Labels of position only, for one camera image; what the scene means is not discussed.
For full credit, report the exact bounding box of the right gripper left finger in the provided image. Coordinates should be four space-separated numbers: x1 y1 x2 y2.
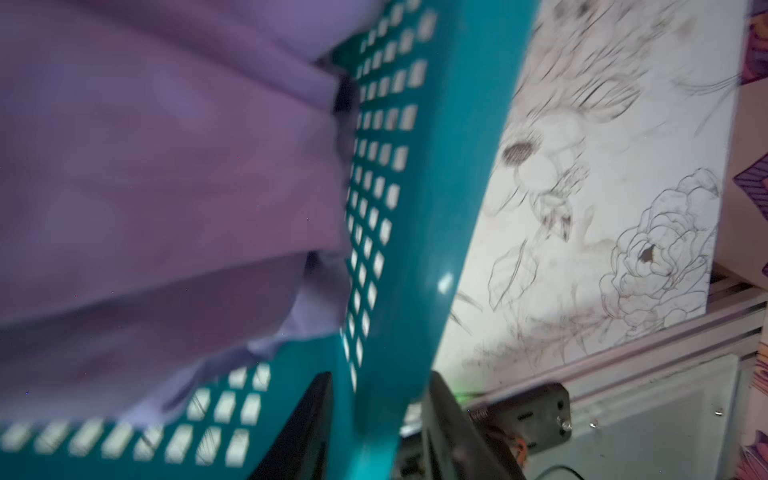
248 372 334 480

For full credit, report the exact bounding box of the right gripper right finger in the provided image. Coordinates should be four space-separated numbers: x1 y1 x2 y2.
421 371 524 480

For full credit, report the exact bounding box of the lavender purple t-shirt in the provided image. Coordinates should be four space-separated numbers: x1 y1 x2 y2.
1 1 384 425

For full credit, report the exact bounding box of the teal plastic laundry basket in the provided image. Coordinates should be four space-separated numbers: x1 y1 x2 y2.
1 1 537 479

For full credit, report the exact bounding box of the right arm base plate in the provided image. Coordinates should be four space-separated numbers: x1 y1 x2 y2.
469 383 573 454

